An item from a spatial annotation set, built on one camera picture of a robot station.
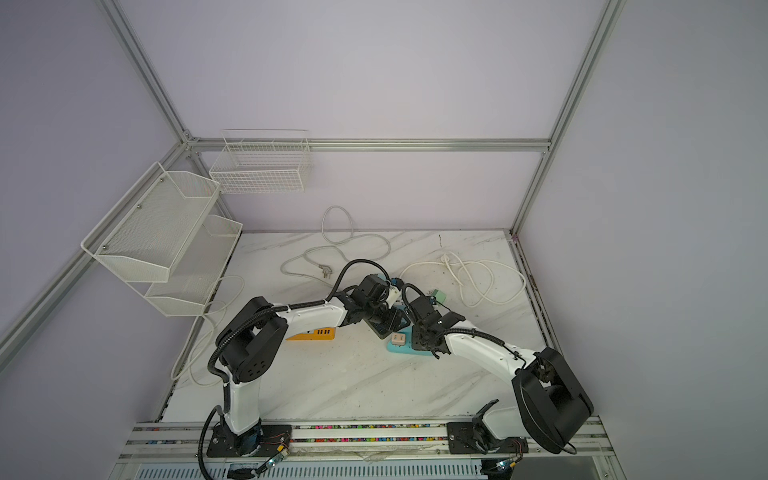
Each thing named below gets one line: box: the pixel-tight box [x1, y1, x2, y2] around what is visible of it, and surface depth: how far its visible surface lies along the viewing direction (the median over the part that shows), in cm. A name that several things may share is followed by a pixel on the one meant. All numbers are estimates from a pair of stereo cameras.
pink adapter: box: [392, 333, 406, 346], surface depth 85 cm
